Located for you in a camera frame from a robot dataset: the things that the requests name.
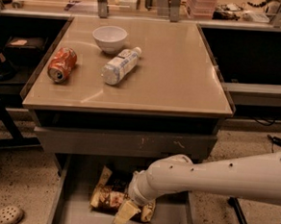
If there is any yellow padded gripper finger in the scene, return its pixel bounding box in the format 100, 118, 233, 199
113, 200, 141, 224

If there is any brown sea salt chip bag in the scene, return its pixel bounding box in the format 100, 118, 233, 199
89, 165, 156, 223

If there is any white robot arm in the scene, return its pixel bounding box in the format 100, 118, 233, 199
113, 152, 281, 224

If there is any open middle drawer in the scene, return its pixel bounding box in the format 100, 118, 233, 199
47, 155, 195, 224

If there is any grey top drawer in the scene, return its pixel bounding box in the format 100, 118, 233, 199
34, 127, 217, 161

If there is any grey drawer cabinet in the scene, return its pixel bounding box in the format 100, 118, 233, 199
12, 11, 242, 224

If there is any beige croc shoe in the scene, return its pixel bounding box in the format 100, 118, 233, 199
0, 206, 23, 224

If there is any clear plastic water bottle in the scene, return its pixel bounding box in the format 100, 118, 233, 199
101, 47, 141, 86

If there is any crushed orange soda can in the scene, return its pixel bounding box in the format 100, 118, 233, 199
47, 47, 78, 84

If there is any black power adapter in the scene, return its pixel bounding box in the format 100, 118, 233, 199
268, 135, 281, 147

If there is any white ceramic bowl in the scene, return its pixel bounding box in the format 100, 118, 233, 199
92, 26, 128, 54

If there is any black box on shelf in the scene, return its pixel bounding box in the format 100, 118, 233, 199
4, 37, 47, 66

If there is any pink plastic container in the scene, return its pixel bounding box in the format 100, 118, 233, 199
186, 0, 217, 19

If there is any black table leg frame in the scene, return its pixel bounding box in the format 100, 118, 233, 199
0, 93, 40, 149

